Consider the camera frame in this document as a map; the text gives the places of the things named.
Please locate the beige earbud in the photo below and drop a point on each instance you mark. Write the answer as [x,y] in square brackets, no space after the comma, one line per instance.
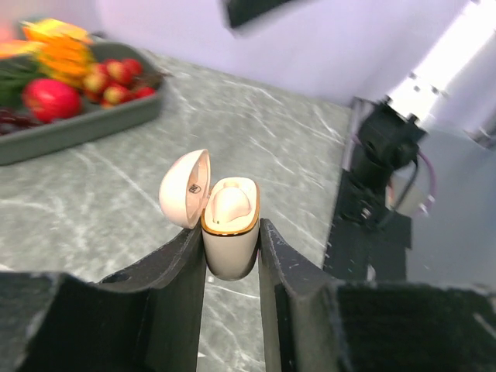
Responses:
[230,207]

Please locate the orange spiky fruit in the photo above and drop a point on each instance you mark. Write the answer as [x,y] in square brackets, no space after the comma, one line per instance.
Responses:
[60,49]

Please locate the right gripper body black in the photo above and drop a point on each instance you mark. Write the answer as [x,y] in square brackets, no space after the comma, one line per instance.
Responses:
[241,16]

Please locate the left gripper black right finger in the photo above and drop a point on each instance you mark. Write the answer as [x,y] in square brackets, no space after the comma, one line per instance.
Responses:
[313,322]

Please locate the green leafy sprig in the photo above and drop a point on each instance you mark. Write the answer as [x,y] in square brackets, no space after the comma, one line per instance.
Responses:
[15,75]

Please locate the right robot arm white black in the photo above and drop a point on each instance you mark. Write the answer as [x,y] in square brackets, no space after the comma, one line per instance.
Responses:
[410,108]

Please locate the beige earbud charging case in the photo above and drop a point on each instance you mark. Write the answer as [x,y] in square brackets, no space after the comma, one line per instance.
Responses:
[184,196]

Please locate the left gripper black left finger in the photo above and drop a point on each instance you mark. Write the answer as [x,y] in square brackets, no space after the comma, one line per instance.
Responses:
[145,317]

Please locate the purple grape bunch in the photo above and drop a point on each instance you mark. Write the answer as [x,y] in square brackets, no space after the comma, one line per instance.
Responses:
[13,122]

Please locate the red apple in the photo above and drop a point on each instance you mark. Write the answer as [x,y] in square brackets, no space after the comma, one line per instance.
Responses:
[49,100]

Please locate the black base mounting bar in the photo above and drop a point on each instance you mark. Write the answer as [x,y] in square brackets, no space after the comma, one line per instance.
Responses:
[368,238]

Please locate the red cherry bunch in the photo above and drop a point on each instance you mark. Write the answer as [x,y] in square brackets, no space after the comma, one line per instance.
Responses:
[115,82]

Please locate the dark grey fruit tray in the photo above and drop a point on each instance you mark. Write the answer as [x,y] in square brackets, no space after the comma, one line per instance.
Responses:
[94,123]

